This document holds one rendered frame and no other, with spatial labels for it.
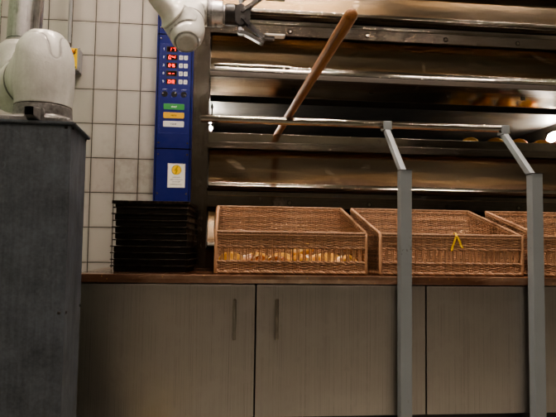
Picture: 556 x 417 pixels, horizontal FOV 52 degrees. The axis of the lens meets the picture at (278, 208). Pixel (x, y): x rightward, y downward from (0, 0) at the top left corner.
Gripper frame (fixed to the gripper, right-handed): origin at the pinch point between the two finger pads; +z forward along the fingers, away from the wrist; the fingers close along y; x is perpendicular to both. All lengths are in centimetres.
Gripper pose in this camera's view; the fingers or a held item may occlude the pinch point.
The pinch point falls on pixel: (281, 17)
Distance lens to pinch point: 213.6
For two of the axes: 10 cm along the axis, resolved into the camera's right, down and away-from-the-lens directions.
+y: -0.1, 10.0, -0.6
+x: 1.1, -0.6, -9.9
